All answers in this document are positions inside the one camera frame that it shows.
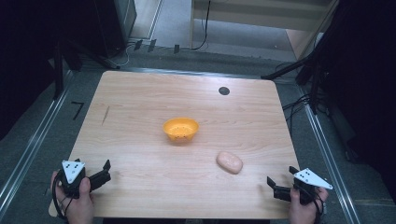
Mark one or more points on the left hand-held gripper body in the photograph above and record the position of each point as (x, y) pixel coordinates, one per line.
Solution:
(73, 171)

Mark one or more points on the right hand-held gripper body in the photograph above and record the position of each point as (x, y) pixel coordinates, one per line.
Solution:
(306, 183)

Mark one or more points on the pale pink oval bread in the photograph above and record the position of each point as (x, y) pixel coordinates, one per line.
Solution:
(229, 162)

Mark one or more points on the orange plastic bowl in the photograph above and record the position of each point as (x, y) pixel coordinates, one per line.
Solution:
(181, 129)

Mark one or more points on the person's right hand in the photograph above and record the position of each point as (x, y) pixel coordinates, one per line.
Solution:
(303, 213)

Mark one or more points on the person's left hand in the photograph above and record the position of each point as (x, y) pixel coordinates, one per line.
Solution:
(79, 205)

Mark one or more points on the black metal stand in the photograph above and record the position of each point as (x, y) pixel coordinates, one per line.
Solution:
(58, 74)
(313, 77)

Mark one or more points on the black round table grommet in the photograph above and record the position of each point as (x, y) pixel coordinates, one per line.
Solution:
(224, 90)

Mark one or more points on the black tape strip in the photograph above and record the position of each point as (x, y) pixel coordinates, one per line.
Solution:
(152, 45)
(138, 44)
(176, 48)

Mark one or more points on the dark cabinet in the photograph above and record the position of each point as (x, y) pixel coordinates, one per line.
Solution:
(109, 25)

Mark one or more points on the white shelf unit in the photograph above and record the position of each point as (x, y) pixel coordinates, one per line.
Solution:
(249, 18)

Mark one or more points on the metal floor rail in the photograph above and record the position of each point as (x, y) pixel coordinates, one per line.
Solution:
(330, 161)
(29, 149)

